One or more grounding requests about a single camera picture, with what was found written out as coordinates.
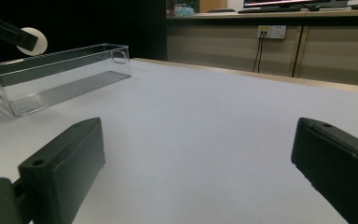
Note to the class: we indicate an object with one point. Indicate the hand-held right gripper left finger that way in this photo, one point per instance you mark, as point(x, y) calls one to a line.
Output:
point(62, 168)

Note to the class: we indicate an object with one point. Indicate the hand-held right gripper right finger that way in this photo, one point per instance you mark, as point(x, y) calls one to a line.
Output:
point(338, 168)

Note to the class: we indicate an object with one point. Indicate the white egg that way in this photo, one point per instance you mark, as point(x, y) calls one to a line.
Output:
point(40, 39)

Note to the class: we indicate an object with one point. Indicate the clear plastic container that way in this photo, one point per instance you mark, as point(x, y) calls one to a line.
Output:
point(59, 84)

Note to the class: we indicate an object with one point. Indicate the black curtain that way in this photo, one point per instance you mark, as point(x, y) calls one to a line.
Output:
point(90, 21)

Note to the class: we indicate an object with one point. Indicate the white table sheet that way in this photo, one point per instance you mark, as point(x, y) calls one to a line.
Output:
point(199, 140)

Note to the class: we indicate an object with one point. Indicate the computer monitor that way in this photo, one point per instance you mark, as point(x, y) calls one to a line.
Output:
point(292, 2)

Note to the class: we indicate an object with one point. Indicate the blue crumpled object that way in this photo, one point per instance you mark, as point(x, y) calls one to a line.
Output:
point(184, 11)

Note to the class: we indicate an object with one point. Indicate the brown wooden box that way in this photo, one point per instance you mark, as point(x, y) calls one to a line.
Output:
point(213, 5)

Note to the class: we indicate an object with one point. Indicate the white wall power outlet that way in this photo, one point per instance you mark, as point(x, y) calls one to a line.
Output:
point(273, 31)

